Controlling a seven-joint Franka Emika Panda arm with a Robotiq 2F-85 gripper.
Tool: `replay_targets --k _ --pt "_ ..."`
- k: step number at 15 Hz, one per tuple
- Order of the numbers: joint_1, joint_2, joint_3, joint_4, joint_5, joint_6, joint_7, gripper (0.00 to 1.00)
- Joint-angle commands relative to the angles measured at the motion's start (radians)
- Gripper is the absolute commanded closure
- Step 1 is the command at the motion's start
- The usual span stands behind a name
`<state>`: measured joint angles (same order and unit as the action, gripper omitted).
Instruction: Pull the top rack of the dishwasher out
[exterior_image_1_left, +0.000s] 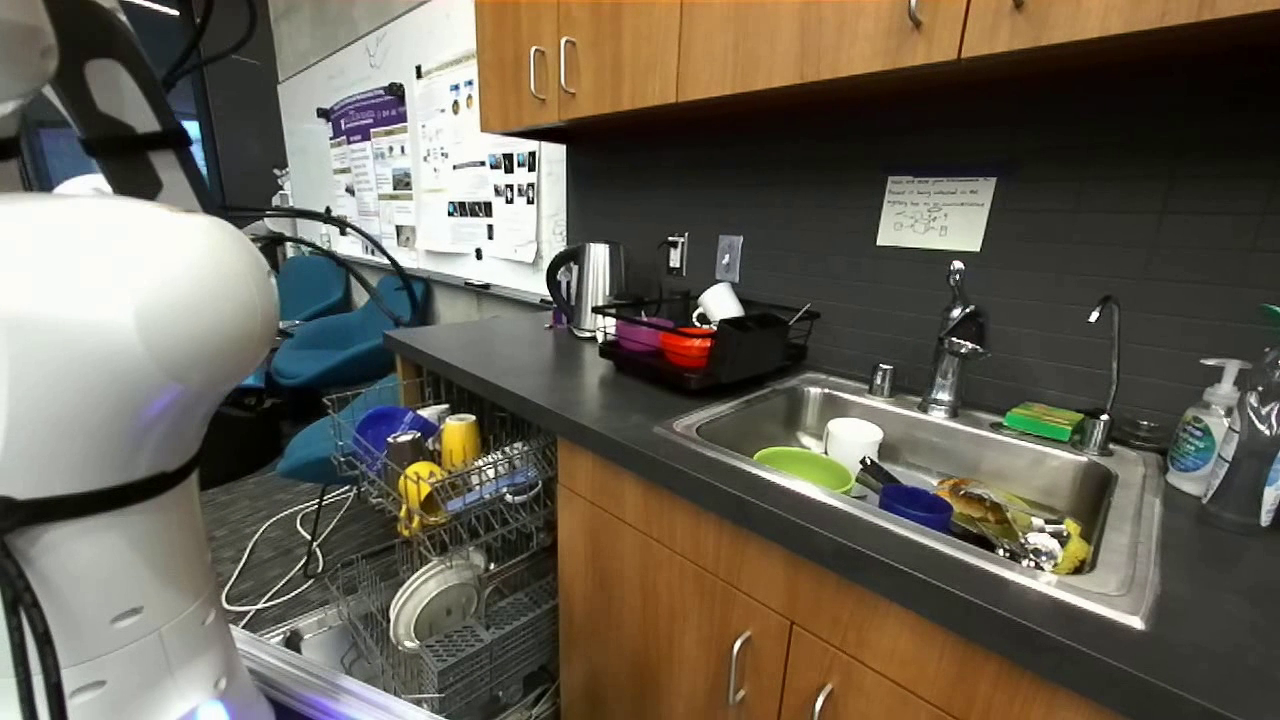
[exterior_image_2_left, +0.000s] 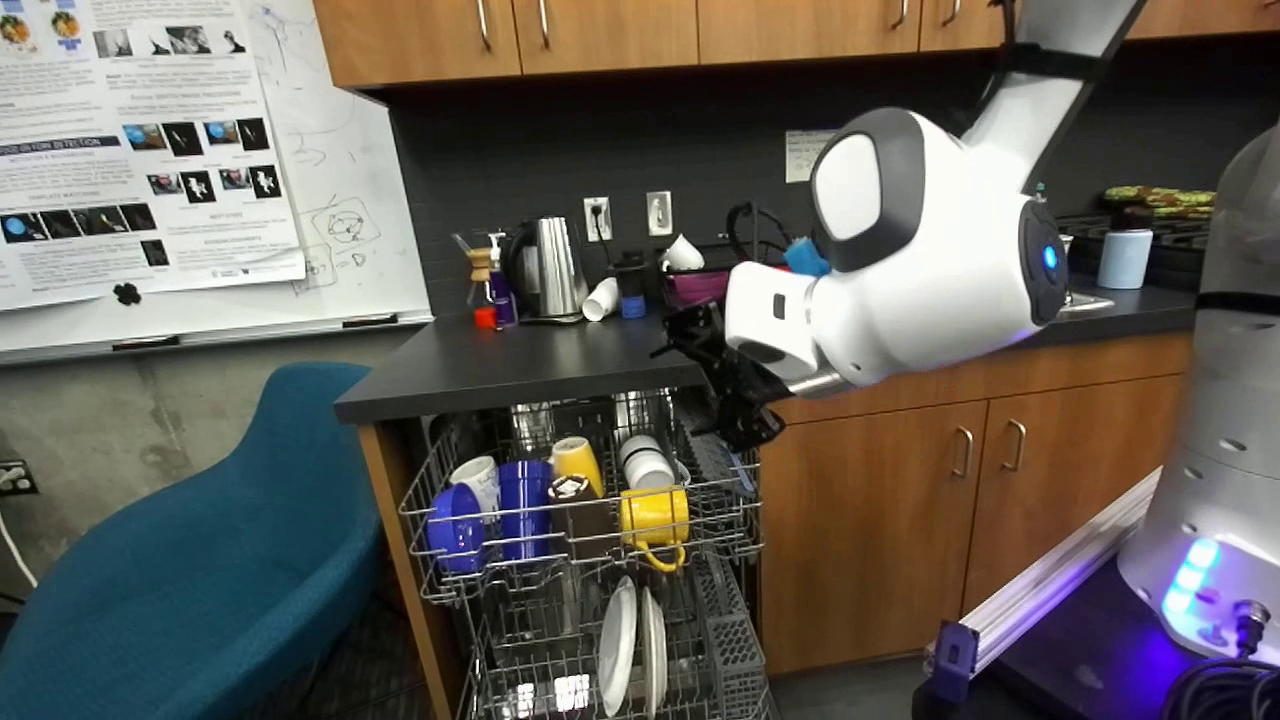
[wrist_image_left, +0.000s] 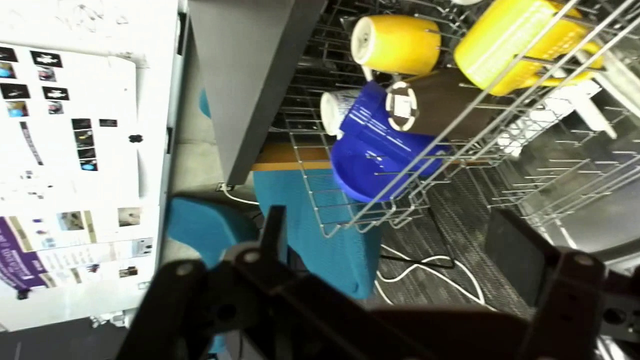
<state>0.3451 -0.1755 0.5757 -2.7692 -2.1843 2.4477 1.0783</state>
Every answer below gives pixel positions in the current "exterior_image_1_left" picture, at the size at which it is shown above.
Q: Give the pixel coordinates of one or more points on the white paper notice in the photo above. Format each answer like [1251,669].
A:
[934,215]

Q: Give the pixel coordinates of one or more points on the wall power outlet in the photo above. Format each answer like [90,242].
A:
[676,252]

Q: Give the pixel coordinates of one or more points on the black dish drying rack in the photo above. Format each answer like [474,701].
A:
[747,351]

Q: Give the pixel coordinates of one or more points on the white mug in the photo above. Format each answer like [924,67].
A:
[718,304]

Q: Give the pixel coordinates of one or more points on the purple container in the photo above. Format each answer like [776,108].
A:
[639,339]

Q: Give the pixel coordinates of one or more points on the white cup in sink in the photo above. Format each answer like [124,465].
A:
[850,441]

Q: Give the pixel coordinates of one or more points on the wooden base cabinet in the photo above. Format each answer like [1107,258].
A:
[641,612]

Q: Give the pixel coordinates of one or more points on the green plastic bowl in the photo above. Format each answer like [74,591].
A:
[801,470]

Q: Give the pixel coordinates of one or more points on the green sponge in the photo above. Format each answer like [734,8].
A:
[1042,425]

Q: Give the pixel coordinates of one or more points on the red bowl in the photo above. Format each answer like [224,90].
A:
[688,351]

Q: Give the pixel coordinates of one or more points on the dark dish soap bottle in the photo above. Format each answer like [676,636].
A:
[1254,446]

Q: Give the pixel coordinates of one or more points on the stainless steel sink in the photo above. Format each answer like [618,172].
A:
[1065,578]

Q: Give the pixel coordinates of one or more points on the wooden wall cabinet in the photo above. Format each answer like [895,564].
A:
[801,47]

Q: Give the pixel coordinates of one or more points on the stainless dishwasher door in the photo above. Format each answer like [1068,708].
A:
[301,673]

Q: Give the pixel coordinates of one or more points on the yellow plastic cup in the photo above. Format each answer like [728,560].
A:
[463,441]

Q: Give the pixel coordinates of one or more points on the white plate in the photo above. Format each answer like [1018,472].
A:
[431,603]

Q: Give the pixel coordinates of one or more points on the thin chrome water tap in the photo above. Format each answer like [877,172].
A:
[1108,367]

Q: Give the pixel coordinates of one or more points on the blue bowl in dishwasher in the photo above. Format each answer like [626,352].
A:
[386,431]

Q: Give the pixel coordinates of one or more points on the small chrome sink knob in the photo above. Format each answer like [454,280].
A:
[882,381]

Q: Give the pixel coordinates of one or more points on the blue bowl in sink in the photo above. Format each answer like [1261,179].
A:
[916,508]

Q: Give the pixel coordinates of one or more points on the yellow item in sink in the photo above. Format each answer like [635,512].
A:
[1068,551]

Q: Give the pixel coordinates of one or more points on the white pump soap bottle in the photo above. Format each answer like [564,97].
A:
[1200,452]

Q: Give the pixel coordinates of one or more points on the wall light switch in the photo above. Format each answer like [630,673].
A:
[728,258]

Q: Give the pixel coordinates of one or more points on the chrome kitchen faucet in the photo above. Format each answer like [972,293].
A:
[945,367]

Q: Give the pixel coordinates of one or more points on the dirty brown pan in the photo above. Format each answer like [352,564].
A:
[984,512]

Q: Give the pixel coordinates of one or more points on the white printed poster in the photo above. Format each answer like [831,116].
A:
[474,161]

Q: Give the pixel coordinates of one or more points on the purple header poster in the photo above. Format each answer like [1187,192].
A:
[369,166]

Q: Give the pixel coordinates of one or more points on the white wall board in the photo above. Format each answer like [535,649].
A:
[304,146]

